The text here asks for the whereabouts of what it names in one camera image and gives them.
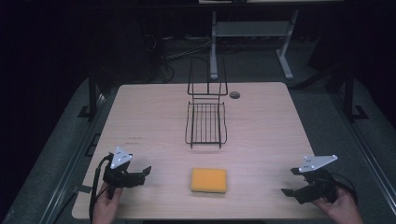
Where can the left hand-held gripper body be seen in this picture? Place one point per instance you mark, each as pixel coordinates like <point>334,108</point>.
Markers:
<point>115,176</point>

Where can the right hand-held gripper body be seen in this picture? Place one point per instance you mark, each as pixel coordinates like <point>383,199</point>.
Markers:
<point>320,186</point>

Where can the yellow sponge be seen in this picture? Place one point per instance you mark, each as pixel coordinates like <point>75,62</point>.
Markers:
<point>208,180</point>

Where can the person's left hand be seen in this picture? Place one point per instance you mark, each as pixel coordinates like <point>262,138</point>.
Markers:
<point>104,208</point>

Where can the person's right hand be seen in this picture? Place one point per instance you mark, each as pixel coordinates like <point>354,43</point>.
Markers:
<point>344,211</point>

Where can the grey metal stand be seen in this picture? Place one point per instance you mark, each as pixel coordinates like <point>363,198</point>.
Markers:
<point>249,28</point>

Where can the grey metal bracket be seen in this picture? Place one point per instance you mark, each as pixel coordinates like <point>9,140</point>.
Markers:
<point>83,188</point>

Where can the aluminium frame rail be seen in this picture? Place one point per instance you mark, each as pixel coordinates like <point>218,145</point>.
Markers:
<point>71,161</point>
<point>364,149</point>

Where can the black frame post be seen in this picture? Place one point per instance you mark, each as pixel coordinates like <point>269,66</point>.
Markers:
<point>92,96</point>
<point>349,96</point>

